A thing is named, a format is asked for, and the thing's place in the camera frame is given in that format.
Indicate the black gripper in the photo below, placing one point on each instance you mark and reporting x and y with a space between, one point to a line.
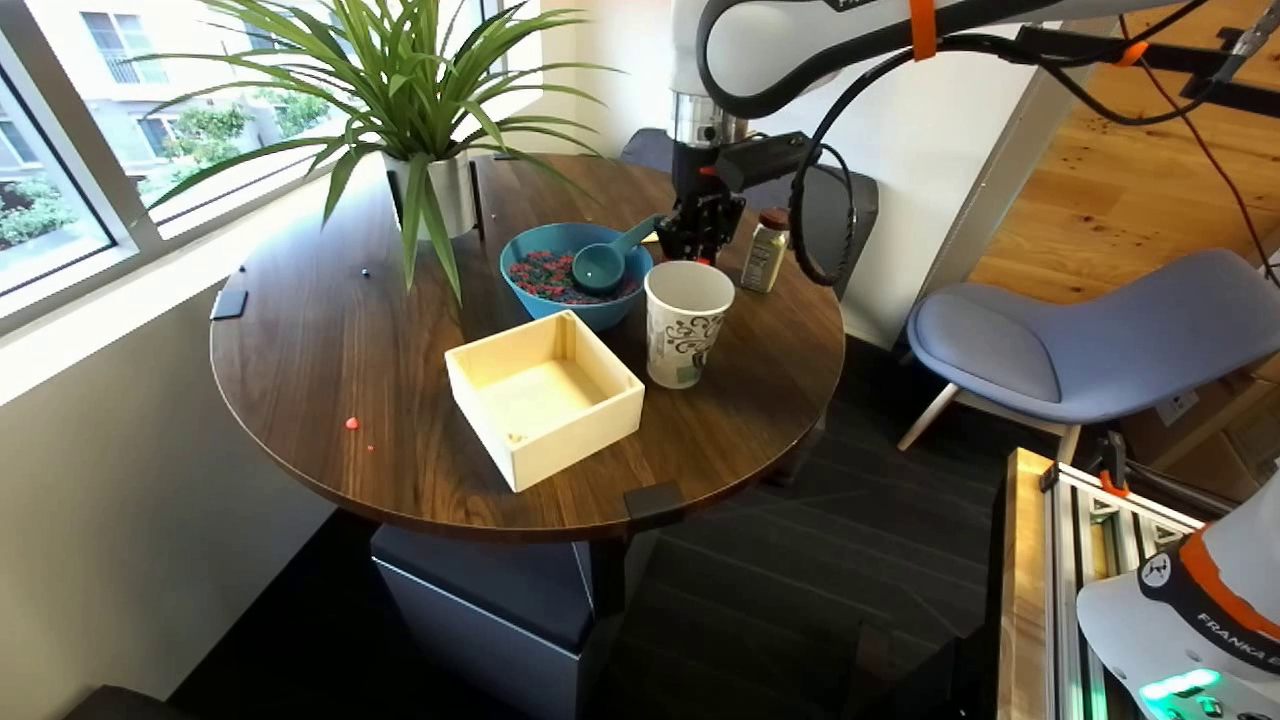
705 168

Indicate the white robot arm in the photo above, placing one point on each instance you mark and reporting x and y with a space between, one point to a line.
800 41

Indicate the white paper coffee cup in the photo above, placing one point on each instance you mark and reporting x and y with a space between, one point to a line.
684 334

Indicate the glass spice jar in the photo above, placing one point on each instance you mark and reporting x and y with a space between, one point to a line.
767 262

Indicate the teal measuring scoop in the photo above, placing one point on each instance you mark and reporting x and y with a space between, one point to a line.
601 265

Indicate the colourful candy pieces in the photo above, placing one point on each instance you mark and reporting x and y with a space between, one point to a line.
542 281

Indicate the dark grey armchair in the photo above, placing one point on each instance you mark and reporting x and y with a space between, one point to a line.
865 224

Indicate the blue bowl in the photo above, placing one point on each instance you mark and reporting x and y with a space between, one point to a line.
523 252

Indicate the light wooden box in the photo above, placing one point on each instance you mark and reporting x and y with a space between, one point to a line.
534 401

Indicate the white plant pot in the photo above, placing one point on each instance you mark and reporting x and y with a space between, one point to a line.
452 195

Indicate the black table clip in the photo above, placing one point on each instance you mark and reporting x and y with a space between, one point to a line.
655 502
231 302

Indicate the green spiky plant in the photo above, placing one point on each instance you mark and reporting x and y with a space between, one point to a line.
400 81

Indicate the tiny red bead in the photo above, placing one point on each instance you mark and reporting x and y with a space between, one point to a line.
354 421

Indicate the light blue chair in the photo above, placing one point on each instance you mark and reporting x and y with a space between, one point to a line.
1107 355

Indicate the brown cardboard box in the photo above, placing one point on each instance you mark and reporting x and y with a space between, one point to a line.
1206 447

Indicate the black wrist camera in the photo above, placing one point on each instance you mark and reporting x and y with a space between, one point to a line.
769 163

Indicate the grey table pedestal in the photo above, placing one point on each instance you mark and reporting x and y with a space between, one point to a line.
493 603

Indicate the aluminium frame rail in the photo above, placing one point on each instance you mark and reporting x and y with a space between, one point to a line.
1032 585

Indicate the grey window frame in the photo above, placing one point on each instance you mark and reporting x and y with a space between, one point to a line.
82 140

